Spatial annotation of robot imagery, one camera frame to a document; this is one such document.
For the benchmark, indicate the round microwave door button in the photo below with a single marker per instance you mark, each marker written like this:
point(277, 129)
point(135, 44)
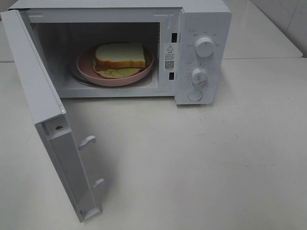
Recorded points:
point(195, 95)

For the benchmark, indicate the white microwave knob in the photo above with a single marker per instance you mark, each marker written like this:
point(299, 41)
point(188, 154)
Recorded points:
point(199, 76)
point(204, 46)

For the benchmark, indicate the white microwave oven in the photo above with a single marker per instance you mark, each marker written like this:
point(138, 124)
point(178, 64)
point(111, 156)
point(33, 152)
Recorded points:
point(168, 28)

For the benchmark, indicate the green lettuce leaf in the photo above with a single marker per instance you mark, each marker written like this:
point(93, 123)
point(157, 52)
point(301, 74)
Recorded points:
point(115, 73)

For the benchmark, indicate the pink round plate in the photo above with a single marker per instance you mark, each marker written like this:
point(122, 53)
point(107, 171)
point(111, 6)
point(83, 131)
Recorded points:
point(85, 67)

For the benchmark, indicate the white bread sandwich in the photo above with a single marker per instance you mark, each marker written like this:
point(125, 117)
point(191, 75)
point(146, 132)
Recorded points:
point(120, 55)

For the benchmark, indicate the white microwave door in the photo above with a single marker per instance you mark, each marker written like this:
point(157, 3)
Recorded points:
point(48, 113)

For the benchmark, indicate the white upper microwave knob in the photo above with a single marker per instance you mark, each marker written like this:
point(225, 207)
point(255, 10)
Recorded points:
point(204, 46)

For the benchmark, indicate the white lower microwave knob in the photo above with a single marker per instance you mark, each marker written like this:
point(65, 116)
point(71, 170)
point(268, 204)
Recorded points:
point(199, 76)

